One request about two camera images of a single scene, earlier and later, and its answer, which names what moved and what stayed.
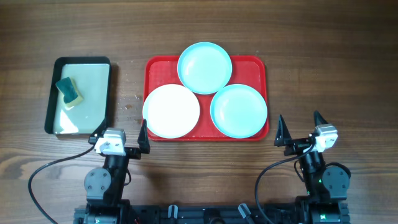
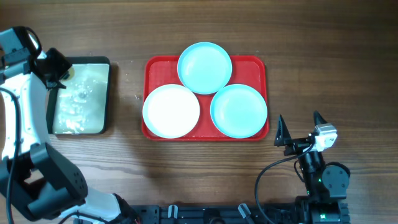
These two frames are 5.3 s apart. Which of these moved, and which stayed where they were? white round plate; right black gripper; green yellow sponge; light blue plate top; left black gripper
Moved: green yellow sponge; left black gripper
Stayed: white round plate; right black gripper; light blue plate top
